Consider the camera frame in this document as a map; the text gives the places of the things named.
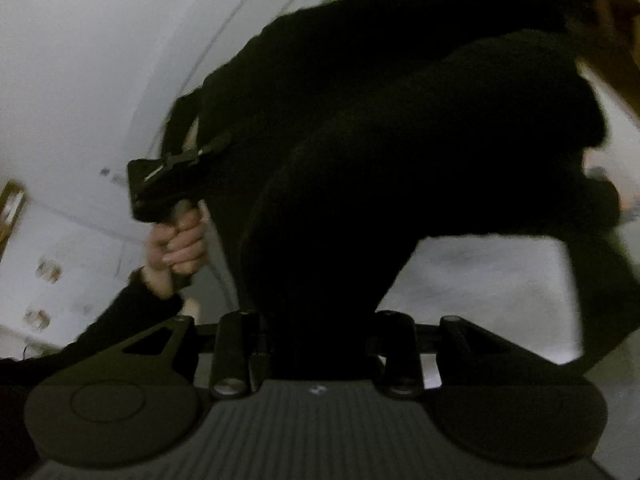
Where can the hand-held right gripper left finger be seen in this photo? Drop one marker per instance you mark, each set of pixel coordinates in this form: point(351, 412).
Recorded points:
point(232, 350)

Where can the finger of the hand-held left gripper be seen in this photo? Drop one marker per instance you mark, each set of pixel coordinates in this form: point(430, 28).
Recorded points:
point(205, 150)

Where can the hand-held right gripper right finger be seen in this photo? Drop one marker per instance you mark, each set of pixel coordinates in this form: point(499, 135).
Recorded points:
point(400, 350)

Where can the black garment with pale label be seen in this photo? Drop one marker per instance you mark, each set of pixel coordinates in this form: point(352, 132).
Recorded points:
point(400, 160)

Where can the person's left forearm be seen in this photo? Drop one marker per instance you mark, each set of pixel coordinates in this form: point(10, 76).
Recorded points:
point(100, 335)

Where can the person's left hand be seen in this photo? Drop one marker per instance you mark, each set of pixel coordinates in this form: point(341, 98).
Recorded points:
point(180, 247)

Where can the white wardrobe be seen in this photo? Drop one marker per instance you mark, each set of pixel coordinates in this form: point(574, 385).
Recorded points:
point(75, 270)

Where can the cartoon animal sticker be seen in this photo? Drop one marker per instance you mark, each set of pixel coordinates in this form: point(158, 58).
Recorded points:
point(49, 270)
point(37, 316)

